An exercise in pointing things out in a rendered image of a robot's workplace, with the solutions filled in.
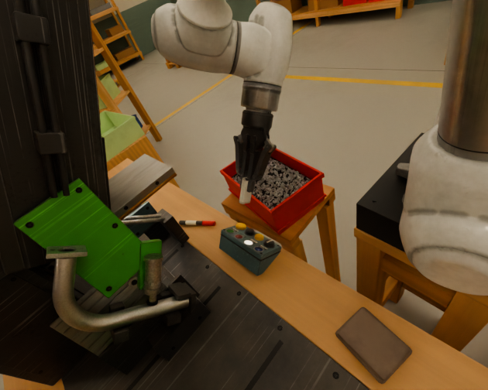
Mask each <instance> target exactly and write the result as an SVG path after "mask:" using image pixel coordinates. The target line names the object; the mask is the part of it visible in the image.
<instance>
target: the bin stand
mask: <svg viewBox="0 0 488 390"><path fill-rule="evenodd" d="M323 190H324V193H325V194H326V195H327V196H326V197H325V199H324V200H323V201H322V202H321V203H320V204H319V205H318V206H316V207H315V208H314V209H312V210H311V211H309V212H308V213H307V214H305V215H304V216H303V217H302V218H301V219H300V220H299V221H297V222H296V223H295V224H293V225H292V226H290V227H289V228H288V229H287V230H286V231H285V232H283V233H282V234H281V235H278V234H277V233H276V232H275V231H274V230H273V229H271V228H270V227H269V226H268V225H267V224H266V223H265V222H263V221H262V220H261V219H260V218H259V217H258V216H257V215H255V214H254V213H253V212H252V211H251V210H250V209H249V208H248V207H247V206H246V205H245V204H241V203H240V202H239V199H238V198H237V197H236V196H235V195H233V194H232V193H231V194H230V195H229V196H228V197H227V198H226V199H225V200H224V201H222V206H223V207H224V209H225V212H226V213H227V214H229V216H230V218H231V219H233V220H234V221H237V222H238V223H244V224H245V225H246V226H247V227H248V228H252V229H253V228H254V229H256V230H257V231H259V232H261V233H262V234H264V235H266V236H267V237H269V238H272V239H273V240H274V241H277V242H278V243H280V244H281V246H282V248H283V249H284V250H286V251H288V252H290V253H291V254H293V255H295V256H297V257H298V258H300V259H302V260H303V261H305V262H307V263H308V261H307V258H306V254H305V251H304V246H303V242H302V240H301V239H300V238H299V236H300V234H301V233H302V232H303V230H304V229H305V228H306V227H307V226H308V225H309V224H310V222H311V221H312V220H313V219H314V217H315V216H316V215H317V220H318V229H319V234H320V239H321V248H322V253H323V258H324V263H325V271H326V274H327V275H330V276H331V277H332V278H334V279H336V280H338V281H340V282H341V279H340V271H339V254H338V245H337V237H336V228H335V211H334V202H333V201H334V200H335V188H334V187H331V186H327V185H324V184H323Z"/></svg>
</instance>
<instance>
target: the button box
mask: <svg viewBox="0 0 488 390"><path fill-rule="evenodd" d="M247 228H249V227H246V229H247ZM228 229H232V230H233V231H234V232H232V233H229V232H227V231H226V230H228ZM246 229H244V230H240V229H238V228H236V227H235V226H232V227H227V228H225V229H222V230H221V237H220V243H219V248H220V249H221V250H223V252H225V253H226V254H227V255H229V256H231V257H232V258H234V259H235V260H236V261H237V262H239V263H240V264H241V265H243V266H244V267H246V268H247V269H248V270H249V271H251V272H252V273H254V274H255V275H257V276H258V275H261V274H263V273H264V272H265V271H266V269H267V268H268V267H269V266H270V264H271V263H272V262H273V260H274V259H275V258H276V257H277V256H278V255H279V254H280V252H281V246H279V245H278V244H276V243H275V242H274V243H275V244H274V246H273V247H268V246H266V245H265V244H264V241H265V240H266V239H268V238H265V237H264V239H263V240H262V241H259V240H256V239H255V235H256V234H258V233H257V232H255V231H254V234H247V233H246ZM237 234H240V235H242V238H236V237H235V236H236V235H237ZM245 241H251V242H252V244H251V245H247V244H246V243H245ZM255 247H261V248H262V249H263V250H262V251H257V250H255Z"/></svg>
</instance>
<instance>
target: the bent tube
mask: <svg viewBox="0 0 488 390"><path fill-rule="evenodd" d="M84 256H88V251H87V249H86V246H85V245H72V246H53V247H47V248H46V259H48V258H55V267H54V276H53V292H52V297H53V305H54V308H55V310H56V311H57V314H58V315H59V317H60V318H61V319H62V320H63V321H64V322H65V323H66V324H68V325H69V326H71V327H73V328H75V329H78V330H83V331H87V332H102V331H107V330H113V329H115V328H119V327H124V326H126V325H129V324H132V323H136V322H139V321H142V320H147V319H149V318H153V317H155V316H160V315H163V314H166V313H170V312H173V311H176V310H181V309H183V308H186V307H188V306H189V299H188V298H186V299H182V300H177V299H176V297H175V296H172V297H169V298H166V299H161V300H158V303H157V304H156V305H155V306H148V305H147V303H145V304H143V305H139V306H134V307H130V308H127V309H123V310H119V311H115V312H112V313H104V314H97V313H90V312H88V311H86V310H84V309H82V308H81V307H80V306H79V305H78V303H77V301H76V299H75V297H74V282H75V274H76V266H77V257H84Z"/></svg>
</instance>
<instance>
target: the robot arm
mask: <svg viewBox="0 0 488 390"><path fill-rule="evenodd" d="M151 33H152V38H153V44H154V46H155V48H156V49H157V50H158V52H159V53H160V55H161V56H163V57H164V58H166V59H167V60H169V61H170V62H173V63H175V64H177V65H180V66H182V67H186V68H190V69H193V70H199V71H204V72H209V73H214V74H231V75H235V76H237V77H241V78H243V85H242V98H241V106H242V107H246V109H245V110H243V111H242V121H241V124H242V125H243V128H242V131H241V134H239V135H234V137H233V139H234V143H235V170H236V173H238V174H239V175H240V176H241V182H240V189H241V192H240V198H239V202H240V203H241V204H248V203H250V200H251V195H252V192H253V191H254V186H255V181H256V180H261V179H262V178H263V175H264V173H265V170H266V167H267V165H268V162H269V160H270V157H271V155H272V153H273V151H274V150H275V149H276V147H277V146H276V145H274V144H272V143H271V141H270V135H269V131H270V129H271V128H272V123H273V114H271V113H272V111H277V109H278V104H279V100H280V93H281V88H282V84H283V82H284V78H285V77H286V75H287V70H288V67H289V62H290V55H291V48H292V38H293V21H292V15H291V13H290V12H289V11H288V10H287V9H286V8H285V7H283V6H282V5H279V4H277V3H274V2H261V3H259V4H258V5H257V6H256V7H255V8H254V10H253V12H252V13H251V15H250V16H249V21H248V22H240V21H235V20H233V19H232V10H231V8H230V6H229V4H228V3H227V2H226V0H177V3H176V4H173V3H167V4H165V5H162V6H160V7H159V8H158V9H156V11H155V12H154V13H153V15H152V18H151ZM397 167H398V168H397V169H396V172H395V173H396V174H397V175H399V176H402V177H404V178H406V179H407V186H406V190H405V194H404V195H403V198H402V202H403V204H404V208H403V211H402V214H401V218H400V225H399V231H400V238H401V241H402V245H403V247H404V250H405V253H406V255H407V257H408V259H409V261H410V262H411V264H412V265H413V266H414V267H416V269H417V270H418V271H419V272H420V273H421V274H422V275H423V276H425V277H426V278H427V279H430V280H431V281H432V282H435V283H437V284H439V285H440V286H444V287H445V288H448V289H452V290H455V291H457V292H461V293H467V294H472V295H477V296H488V0H452V11H451V18H450V25H449V32H448V45H447V52H446V59H445V72H444V79H443V86H442V99H441V105H440V108H439V109H438V113H437V115H436V118H435V122H434V124H433V127H432V128H431V129H429V130H428V131H427V132H425V133H424V134H423V135H422V136H421V137H420V138H419V139H418V140H417V141H416V142H415V144H414V147H413V149H412V153H411V160H410V163H399V164H398V165H397ZM240 168H241V169H240Z"/></svg>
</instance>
